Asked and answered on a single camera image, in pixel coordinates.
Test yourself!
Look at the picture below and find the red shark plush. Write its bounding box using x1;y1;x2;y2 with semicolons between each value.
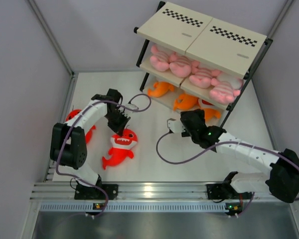
65;109;96;144
102;128;138;170

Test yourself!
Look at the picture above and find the orange shark plush on shelf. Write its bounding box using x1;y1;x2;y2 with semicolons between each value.
147;82;174;98

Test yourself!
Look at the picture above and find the pink striped plush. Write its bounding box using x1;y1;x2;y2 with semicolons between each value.
169;52;198;78
149;44;176;72
189;67;221;88
209;72;244;105

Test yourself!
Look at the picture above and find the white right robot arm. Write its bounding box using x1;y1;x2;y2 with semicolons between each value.
180;110;299;203

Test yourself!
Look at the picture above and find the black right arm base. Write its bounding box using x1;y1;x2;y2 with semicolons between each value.
206;183;252;202

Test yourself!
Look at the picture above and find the aluminium mounting rail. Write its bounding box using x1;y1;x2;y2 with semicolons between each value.
29;181;299;200

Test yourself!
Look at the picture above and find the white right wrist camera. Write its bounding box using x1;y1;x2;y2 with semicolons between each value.
167;119;185;133

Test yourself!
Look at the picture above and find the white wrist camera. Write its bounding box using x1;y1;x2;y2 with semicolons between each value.
167;119;185;133
125;104;139;113

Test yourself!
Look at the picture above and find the beige three-tier shelf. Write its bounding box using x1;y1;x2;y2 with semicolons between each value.
134;1;272;125

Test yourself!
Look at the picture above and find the orange shark plush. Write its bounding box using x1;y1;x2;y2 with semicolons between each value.
198;99;221;121
147;82;174;98
173;93;198;111

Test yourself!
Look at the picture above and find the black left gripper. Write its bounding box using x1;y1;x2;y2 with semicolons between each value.
105;110;131;136

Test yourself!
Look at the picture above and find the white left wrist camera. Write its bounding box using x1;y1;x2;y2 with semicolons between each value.
125;104;139;113

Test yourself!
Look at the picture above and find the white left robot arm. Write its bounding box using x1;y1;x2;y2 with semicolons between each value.
50;89;130;199

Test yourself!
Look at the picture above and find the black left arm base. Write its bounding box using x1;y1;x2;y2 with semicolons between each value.
74;184;119;200

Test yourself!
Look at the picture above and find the grey slotted cable duct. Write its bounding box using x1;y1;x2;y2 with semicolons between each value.
40;202;229;213

